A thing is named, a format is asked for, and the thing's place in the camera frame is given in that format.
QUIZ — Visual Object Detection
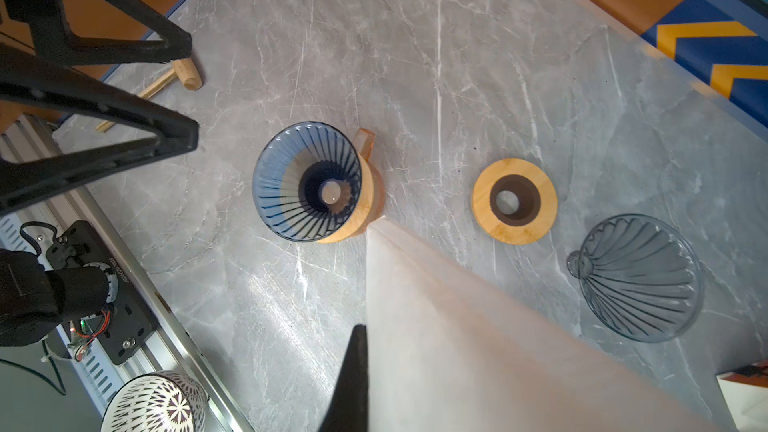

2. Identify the grey glass dripper cone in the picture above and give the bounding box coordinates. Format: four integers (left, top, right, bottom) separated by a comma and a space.
566, 214, 705, 343

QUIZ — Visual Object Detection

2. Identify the white patterned bowl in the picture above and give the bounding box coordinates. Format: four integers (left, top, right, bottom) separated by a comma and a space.
100, 371, 208, 432

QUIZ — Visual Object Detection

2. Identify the white paper coffee filter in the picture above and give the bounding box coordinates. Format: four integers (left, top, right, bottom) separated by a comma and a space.
366, 218, 712, 431

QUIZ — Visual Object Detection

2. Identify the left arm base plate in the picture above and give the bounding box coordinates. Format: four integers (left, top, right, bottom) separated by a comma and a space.
45, 220, 158, 365

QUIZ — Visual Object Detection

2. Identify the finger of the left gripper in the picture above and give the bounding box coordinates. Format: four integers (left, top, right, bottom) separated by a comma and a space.
4, 0, 192, 66
1, 44, 199, 215

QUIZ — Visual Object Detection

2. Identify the wooden mallet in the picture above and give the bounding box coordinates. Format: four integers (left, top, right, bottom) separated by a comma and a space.
94, 58, 204, 134

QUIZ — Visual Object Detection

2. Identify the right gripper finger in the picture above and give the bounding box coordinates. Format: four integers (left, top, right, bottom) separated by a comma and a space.
318, 324, 369, 432

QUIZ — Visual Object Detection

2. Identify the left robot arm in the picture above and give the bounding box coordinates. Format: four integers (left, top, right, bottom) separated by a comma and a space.
1, 0, 199, 347

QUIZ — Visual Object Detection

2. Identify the orange glass carafe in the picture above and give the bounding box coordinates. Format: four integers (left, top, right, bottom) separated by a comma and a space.
353, 128, 386, 226

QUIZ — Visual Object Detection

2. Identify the blue glass dripper cone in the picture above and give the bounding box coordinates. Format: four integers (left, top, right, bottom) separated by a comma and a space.
252, 121, 362, 242

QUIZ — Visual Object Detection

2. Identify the coffee filter box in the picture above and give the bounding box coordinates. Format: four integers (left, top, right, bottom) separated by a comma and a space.
716, 360, 767, 432

